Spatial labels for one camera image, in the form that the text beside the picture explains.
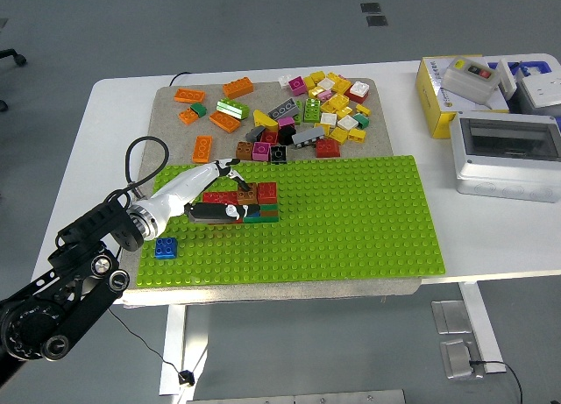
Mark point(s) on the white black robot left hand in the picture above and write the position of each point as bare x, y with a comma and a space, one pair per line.
179, 189

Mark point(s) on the blue square toy brick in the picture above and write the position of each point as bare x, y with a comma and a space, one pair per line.
166, 247

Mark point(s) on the brown square toy brick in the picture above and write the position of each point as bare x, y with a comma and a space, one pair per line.
244, 150
247, 194

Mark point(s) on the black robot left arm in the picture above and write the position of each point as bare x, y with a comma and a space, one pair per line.
87, 224

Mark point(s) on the orange long toy brick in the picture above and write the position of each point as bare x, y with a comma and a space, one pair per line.
224, 121
189, 96
202, 149
238, 87

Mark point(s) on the orange short toy brick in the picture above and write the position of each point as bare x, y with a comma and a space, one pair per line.
187, 116

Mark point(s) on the dark green small brick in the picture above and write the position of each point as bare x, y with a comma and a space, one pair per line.
199, 110
362, 120

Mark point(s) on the red square toy brick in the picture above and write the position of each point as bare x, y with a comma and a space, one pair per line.
267, 193

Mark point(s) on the magenta square toy brick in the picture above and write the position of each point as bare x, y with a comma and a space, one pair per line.
261, 151
286, 122
296, 85

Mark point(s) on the green long toy brick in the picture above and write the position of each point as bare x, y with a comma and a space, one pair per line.
267, 219

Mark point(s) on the brown thin toy brick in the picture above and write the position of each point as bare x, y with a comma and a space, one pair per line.
270, 213

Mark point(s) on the grey small toy brick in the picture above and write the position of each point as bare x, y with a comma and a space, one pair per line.
255, 133

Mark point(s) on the lime green long brick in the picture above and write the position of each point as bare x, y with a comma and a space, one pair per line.
232, 108

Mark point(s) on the black toy brick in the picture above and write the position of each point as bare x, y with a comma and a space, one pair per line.
278, 154
286, 135

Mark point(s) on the yellow sloped toy brick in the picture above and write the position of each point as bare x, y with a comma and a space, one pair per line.
264, 119

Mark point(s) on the grey brick with holes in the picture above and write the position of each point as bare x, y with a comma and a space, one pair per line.
284, 109

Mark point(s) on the grey long toy brick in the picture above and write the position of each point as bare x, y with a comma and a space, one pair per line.
309, 136

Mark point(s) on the green narrow toy brick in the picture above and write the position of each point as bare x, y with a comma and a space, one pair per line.
298, 111

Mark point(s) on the white small toy brick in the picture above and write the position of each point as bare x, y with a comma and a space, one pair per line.
285, 81

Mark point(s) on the lime green studded brick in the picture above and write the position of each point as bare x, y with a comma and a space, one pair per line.
312, 110

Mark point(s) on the white square toy brick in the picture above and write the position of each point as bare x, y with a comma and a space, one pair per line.
328, 119
359, 88
325, 84
347, 122

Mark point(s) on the green studded baseplate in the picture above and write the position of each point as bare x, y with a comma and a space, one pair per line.
342, 228

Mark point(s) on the pink small toy brick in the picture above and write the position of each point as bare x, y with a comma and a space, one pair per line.
324, 95

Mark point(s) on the grey-brown mat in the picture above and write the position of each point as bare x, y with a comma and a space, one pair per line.
166, 128

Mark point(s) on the white table leg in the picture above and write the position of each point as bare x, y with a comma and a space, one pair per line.
480, 325
173, 347

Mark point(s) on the black chair base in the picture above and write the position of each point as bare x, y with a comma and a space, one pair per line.
13, 55

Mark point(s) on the long metal plate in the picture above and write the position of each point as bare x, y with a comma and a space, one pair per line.
298, 397

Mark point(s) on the black floor plate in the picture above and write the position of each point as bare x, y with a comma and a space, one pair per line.
371, 7
377, 20

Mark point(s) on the yellow cardboard box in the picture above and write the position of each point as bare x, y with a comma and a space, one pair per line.
431, 101

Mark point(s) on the metal floor plate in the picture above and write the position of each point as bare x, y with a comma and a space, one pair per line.
458, 359
451, 316

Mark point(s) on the white distribution box clear cover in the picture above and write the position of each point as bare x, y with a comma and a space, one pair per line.
504, 167

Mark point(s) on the white plastic piece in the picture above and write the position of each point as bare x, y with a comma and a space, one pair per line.
506, 77

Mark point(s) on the blue plastic bin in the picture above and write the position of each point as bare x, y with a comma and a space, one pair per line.
532, 66

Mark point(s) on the grey push-button switch box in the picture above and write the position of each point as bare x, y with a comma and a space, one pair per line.
469, 82

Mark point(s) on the white wall socket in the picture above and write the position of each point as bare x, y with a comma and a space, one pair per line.
543, 90

